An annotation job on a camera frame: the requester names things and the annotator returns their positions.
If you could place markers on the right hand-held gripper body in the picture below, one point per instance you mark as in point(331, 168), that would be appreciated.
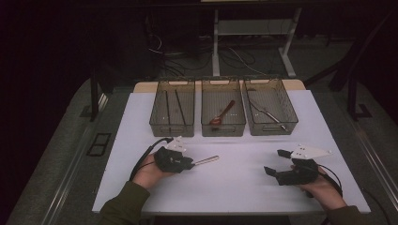
point(302, 173)

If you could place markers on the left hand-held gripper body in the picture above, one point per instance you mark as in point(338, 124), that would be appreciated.
point(170, 161)

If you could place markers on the metal fork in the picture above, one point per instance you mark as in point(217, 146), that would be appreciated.
point(208, 160)

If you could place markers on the smoky clear plastic bin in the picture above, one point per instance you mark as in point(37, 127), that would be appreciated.
point(223, 131)
point(272, 129)
point(187, 129)

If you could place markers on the metal table knife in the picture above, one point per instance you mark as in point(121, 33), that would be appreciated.
point(275, 120)

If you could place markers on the brown wooden spoon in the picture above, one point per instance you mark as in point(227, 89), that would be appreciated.
point(216, 120)

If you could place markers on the black chopstick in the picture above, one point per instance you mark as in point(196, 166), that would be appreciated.
point(180, 108)
point(167, 108)

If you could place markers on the person's left hand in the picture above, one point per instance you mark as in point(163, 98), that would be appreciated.
point(148, 173)

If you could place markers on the person's right hand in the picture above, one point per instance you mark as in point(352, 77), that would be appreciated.
point(327, 193)

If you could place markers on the dark metal stand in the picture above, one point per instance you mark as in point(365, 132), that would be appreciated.
point(94, 100)
point(352, 97)

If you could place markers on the white metal table frame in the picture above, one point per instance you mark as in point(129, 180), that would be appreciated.
point(250, 27)

